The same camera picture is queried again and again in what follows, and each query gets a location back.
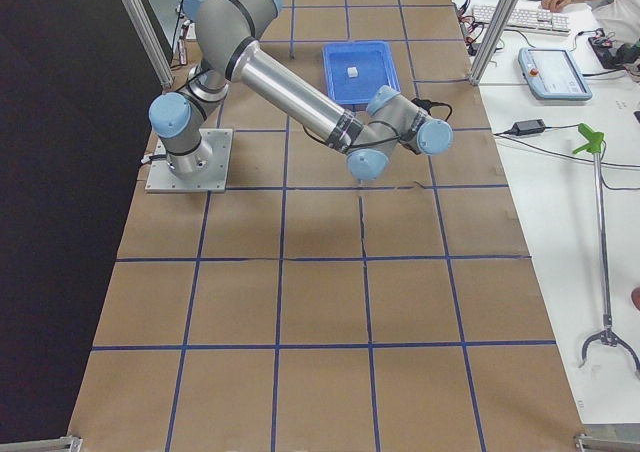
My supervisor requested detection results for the green handled reacher grabber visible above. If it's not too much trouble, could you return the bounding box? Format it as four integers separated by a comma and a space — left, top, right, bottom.
573, 123, 639, 377

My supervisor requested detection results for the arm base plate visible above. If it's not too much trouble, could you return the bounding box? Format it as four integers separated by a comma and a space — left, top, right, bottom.
145, 128, 234, 193

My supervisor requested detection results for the person hand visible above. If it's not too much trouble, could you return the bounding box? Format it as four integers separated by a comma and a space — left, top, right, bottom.
540, 0, 572, 13

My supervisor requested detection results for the black power adapter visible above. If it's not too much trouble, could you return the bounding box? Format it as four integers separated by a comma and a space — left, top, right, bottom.
511, 119, 547, 136

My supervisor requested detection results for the white keyboard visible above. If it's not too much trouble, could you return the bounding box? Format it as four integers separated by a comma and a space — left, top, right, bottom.
472, 5, 571, 36

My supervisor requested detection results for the teach pendant tablet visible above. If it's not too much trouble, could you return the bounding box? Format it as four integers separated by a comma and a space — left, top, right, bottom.
518, 47, 592, 102

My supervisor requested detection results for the aluminium frame post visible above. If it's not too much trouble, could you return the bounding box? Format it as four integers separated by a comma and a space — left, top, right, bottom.
469, 0, 519, 86

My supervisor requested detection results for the blue plastic tray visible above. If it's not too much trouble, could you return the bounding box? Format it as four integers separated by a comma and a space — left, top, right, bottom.
322, 41, 401, 110

